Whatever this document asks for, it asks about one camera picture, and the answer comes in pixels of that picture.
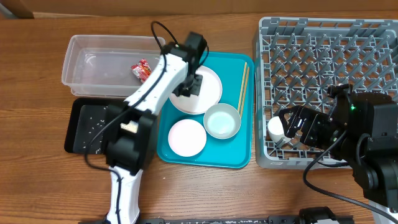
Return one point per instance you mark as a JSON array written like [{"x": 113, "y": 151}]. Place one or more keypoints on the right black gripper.
[{"x": 313, "y": 118}]

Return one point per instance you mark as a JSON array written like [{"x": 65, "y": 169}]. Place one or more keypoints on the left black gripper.
[{"x": 195, "y": 88}]

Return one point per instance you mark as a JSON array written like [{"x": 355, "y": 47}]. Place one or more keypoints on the large white plate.
[{"x": 210, "y": 94}]

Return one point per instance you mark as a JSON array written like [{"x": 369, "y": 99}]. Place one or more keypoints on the white cup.
[{"x": 276, "y": 130}]

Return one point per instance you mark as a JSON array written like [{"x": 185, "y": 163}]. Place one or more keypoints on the grey bowl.
[{"x": 222, "y": 121}]

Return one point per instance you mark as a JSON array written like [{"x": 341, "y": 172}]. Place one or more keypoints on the small pink bowl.
[{"x": 187, "y": 138}]

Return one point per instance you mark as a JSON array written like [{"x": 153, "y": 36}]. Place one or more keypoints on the red snack wrapper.
[{"x": 142, "y": 70}]

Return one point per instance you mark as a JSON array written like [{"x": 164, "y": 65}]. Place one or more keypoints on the wooden chopstick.
[
  {"x": 241, "y": 90},
  {"x": 244, "y": 90}
]

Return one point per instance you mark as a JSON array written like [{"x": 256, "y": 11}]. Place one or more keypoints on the pile of rice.
[{"x": 88, "y": 127}]

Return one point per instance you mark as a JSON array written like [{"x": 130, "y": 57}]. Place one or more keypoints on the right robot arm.
[{"x": 361, "y": 132}]

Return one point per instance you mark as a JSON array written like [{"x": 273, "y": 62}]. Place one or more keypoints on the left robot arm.
[{"x": 177, "y": 61}]

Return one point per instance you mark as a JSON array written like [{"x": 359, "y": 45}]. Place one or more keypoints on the grey dishwasher rack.
[{"x": 297, "y": 58}]

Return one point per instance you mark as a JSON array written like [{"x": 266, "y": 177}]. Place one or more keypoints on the teal serving tray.
[{"x": 232, "y": 153}]

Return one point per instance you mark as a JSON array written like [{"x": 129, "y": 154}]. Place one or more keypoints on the clear plastic bin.
[{"x": 100, "y": 65}]

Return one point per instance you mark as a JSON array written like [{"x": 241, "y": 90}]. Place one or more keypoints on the black tray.
[{"x": 110, "y": 127}]

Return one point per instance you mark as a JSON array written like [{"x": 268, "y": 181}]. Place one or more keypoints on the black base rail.
[{"x": 314, "y": 215}]

